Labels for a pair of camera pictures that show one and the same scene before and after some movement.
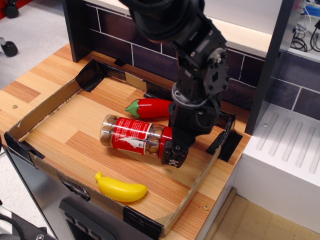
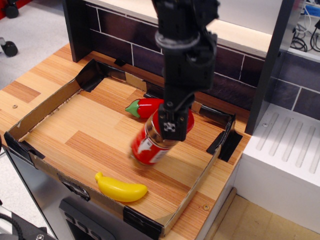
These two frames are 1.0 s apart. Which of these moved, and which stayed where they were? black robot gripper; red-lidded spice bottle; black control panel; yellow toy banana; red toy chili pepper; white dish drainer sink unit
Moved: black robot gripper; red-lidded spice bottle
Stayed: red toy chili pepper; yellow toy banana; black control panel; white dish drainer sink unit
